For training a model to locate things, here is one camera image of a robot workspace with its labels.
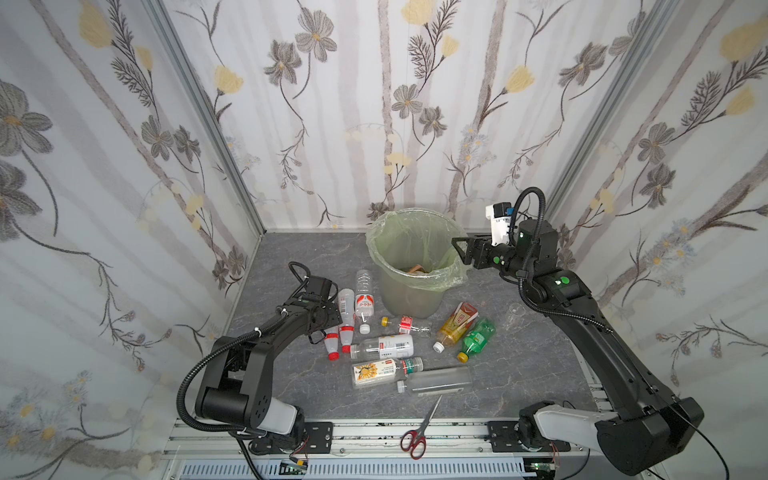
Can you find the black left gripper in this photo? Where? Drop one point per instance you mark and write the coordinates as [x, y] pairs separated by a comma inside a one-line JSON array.
[[330, 306]]

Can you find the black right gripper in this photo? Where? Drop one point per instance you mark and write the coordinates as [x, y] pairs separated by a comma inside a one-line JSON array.
[[478, 250]]

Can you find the red cap white bottle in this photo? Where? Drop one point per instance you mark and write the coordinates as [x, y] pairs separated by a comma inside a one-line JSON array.
[[332, 342], [346, 306]]

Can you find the green plastic bottle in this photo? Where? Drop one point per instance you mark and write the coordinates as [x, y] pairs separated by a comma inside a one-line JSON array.
[[476, 340]]

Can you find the brown coffee bottle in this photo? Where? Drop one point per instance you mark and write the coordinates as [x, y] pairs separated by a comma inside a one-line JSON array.
[[417, 270]]

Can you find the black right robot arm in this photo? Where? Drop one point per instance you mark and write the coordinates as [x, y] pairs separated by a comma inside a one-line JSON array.
[[648, 422]]

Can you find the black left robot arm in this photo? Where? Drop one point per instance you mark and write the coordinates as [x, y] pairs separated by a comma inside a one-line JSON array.
[[230, 390]]

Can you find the green plastic bin liner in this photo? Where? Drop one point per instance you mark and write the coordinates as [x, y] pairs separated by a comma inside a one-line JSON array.
[[399, 240]]

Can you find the green mesh waste bin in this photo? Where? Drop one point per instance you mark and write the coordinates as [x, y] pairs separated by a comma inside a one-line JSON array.
[[400, 300]]

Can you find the clear bottle red white label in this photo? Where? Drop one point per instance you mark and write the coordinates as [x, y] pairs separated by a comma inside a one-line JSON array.
[[364, 301]]

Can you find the yellow tea bottle red label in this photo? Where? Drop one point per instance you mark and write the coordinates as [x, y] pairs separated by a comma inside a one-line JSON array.
[[455, 327]]

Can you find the sunflower label bottle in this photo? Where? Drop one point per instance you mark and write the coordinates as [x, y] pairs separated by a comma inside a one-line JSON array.
[[385, 371]]

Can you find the small yellow cap bottle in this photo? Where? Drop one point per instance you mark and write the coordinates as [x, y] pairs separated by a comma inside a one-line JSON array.
[[407, 325]]

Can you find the clear square bottle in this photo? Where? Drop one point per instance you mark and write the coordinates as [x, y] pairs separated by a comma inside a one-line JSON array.
[[449, 380]]

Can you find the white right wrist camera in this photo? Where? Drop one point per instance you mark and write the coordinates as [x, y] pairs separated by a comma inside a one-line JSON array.
[[500, 217]]

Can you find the red handled scissors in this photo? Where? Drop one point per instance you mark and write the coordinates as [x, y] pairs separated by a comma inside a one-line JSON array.
[[414, 442]]

